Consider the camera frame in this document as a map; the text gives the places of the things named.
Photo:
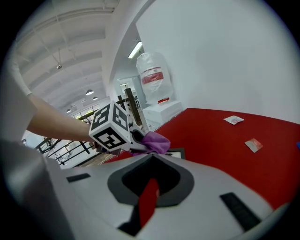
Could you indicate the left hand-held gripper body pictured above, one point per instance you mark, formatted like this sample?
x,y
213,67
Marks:
x,y
107,126

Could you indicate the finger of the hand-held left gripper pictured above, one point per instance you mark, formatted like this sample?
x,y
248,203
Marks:
x,y
138,146
138,131

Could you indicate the purple cloth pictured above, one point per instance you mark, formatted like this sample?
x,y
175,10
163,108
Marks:
x,y
155,143

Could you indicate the black picture frame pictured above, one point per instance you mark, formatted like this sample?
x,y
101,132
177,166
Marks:
x,y
178,153

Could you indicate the person's left forearm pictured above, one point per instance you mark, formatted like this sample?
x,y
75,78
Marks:
x,y
58,119

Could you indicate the brown wooden easel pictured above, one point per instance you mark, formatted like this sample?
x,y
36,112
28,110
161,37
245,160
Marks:
x,y
133,105

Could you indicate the white cabinet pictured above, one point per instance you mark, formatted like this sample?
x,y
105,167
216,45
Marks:
x,y
164,111

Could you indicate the small red object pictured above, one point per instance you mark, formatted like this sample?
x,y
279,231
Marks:
x,y
163,101

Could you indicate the black metal railing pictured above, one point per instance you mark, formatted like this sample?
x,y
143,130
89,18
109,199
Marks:
x,y
68,150

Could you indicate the plastic-wrapped machine with red label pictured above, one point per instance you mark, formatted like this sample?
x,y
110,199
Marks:
x,y
153,75

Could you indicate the small metal ceiling fixture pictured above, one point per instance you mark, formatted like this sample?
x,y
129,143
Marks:
x,y
59,66

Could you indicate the fluorescent tube ceiling light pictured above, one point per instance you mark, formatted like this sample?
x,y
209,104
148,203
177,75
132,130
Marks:
x,y
135,49

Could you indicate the red table cover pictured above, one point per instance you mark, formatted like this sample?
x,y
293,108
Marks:
x,y
222,152

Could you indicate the red and white sachet packet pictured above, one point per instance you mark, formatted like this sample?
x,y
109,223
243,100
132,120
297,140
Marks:
x,y
253,144

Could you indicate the blue object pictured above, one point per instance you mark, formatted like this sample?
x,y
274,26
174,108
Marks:
x,y
298,144

